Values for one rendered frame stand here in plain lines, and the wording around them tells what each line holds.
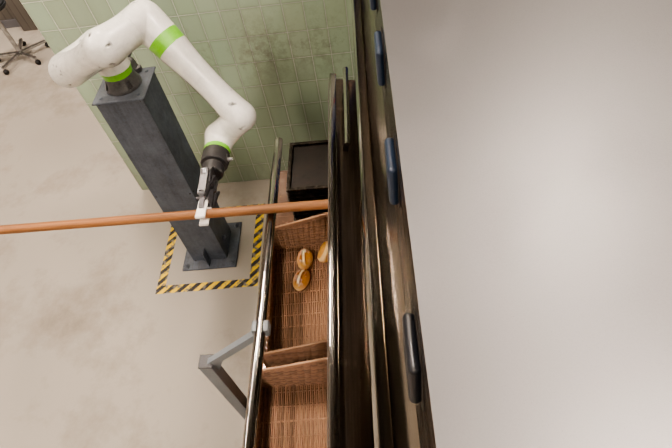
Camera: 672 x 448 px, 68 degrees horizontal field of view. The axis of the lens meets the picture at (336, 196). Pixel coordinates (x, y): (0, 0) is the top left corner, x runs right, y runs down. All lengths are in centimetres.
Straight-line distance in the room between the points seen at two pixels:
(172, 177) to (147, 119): 36
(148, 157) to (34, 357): 134
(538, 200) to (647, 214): 6
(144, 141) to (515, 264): 211
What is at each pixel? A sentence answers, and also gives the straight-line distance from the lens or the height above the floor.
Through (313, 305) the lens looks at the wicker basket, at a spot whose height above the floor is 59.
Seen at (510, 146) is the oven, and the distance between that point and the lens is 38.
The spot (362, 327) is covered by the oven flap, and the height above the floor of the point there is 141.
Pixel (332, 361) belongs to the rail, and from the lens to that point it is 100.
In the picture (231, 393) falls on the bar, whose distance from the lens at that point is 183.
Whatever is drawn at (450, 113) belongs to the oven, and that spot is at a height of 210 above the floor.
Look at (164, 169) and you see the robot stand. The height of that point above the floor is 78.
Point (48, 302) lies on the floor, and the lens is 335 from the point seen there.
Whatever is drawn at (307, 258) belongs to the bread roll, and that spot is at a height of 64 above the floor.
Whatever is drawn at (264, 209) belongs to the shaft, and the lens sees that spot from 154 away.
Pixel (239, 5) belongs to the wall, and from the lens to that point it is 253.
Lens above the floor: 237
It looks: 50 degrees down
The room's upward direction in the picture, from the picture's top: 11 degrees counter-clockwise
